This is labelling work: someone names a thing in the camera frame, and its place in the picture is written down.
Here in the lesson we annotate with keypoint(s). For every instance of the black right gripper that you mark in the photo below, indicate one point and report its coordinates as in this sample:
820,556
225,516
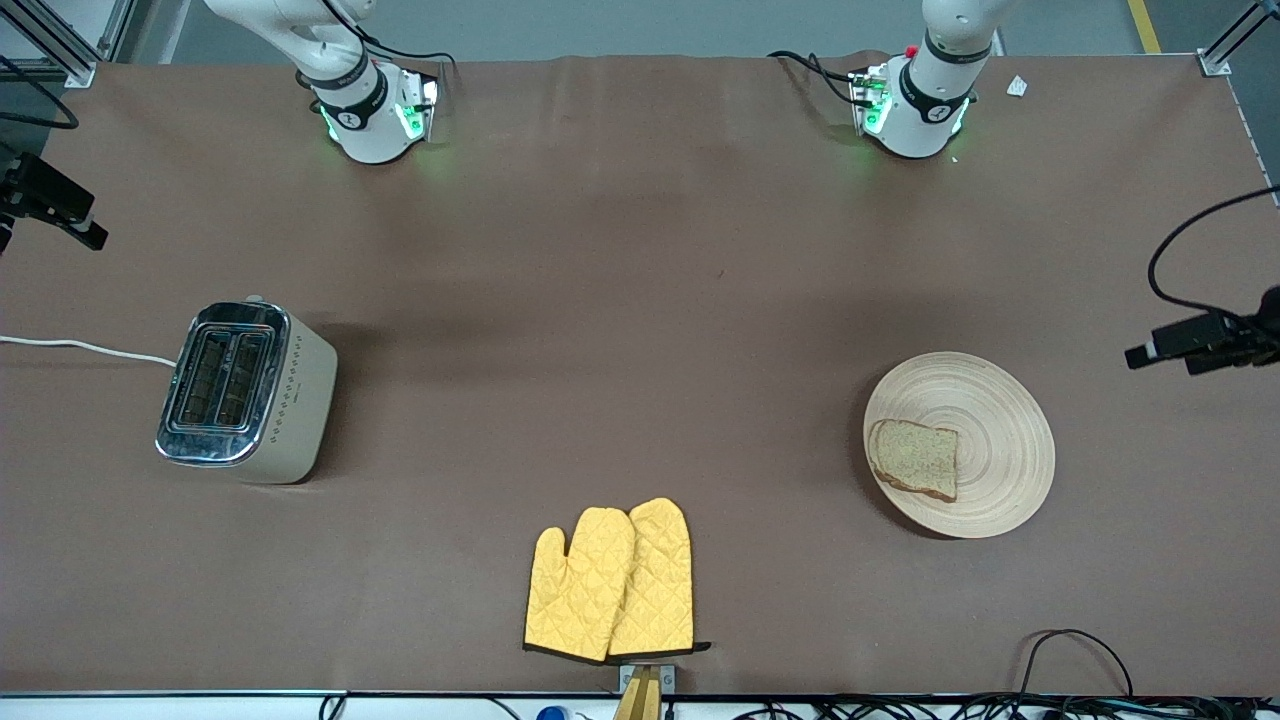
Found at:
27,187

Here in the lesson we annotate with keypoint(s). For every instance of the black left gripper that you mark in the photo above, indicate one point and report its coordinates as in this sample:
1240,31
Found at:
1236,337

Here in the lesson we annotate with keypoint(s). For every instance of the round light wooden plate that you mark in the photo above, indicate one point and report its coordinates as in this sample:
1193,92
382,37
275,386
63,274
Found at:
1000,440

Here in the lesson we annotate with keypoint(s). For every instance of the brown toast slice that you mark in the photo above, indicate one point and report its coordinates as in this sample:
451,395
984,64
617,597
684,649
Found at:
915,458

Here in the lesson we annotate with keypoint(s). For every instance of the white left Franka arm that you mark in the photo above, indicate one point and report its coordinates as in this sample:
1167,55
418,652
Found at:
925,110

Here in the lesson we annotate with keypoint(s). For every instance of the silver beige two-slot toaster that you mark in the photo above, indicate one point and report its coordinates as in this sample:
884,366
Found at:
295,410

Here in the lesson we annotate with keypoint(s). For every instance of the small white paper scrap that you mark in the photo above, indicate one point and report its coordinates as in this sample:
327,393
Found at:
1017,86

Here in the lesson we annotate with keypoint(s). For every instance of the yellow quilted oven mitt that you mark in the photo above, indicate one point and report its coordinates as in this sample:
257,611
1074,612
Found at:
665,580
575,590

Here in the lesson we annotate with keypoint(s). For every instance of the aluminium frame profile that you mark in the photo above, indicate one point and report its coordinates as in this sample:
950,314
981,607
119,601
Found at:
1215,62
75,70

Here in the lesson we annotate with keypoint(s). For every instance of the metal wooden table bracket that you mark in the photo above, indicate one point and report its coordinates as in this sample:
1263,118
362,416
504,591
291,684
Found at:
645,690

